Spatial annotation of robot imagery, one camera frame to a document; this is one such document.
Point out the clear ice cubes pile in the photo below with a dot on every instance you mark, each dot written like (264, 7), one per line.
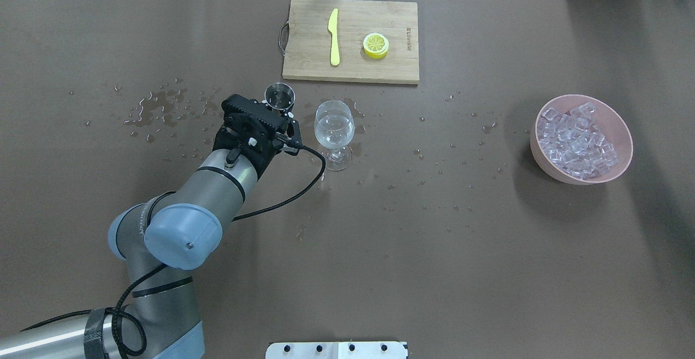
(569, 144)

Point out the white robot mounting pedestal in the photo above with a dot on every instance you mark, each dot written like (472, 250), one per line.
(344, 349)

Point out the yellow plastic knife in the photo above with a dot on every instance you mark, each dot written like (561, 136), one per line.
(332, 27)

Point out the bamboo cutting board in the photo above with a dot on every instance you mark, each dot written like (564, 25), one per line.
(307, 51)

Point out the yellow lemon slice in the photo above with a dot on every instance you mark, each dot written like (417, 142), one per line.
(376, 46)

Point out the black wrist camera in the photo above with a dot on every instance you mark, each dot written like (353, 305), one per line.
(241, 110)

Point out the clear wine glass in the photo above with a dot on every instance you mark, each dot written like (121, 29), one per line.
(334, 129)

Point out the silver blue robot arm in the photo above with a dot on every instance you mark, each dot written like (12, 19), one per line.
(163, 241)

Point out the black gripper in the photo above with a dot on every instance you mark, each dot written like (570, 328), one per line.
(221, 139)

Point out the steel cone jigger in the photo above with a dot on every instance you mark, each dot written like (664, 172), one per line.
(279, 97)

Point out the pink bowl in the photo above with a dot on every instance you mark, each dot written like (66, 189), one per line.
(614, 122)

